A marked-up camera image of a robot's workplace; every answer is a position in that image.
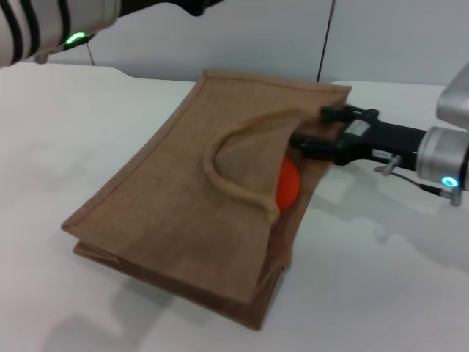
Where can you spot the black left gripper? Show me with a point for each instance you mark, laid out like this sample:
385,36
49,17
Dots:
172,3

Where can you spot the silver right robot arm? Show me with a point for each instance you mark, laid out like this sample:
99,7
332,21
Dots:
439,154

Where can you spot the brown jute handbag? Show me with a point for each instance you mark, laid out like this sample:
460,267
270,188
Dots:
176,205

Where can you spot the silver wing screw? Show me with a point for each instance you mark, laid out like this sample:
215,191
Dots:
390,165

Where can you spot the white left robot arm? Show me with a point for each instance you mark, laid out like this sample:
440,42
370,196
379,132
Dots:
40,25

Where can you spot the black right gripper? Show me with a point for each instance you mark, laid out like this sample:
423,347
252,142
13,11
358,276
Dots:
384,141

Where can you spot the orange fruit with stem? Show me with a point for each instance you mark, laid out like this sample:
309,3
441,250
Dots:
287,187

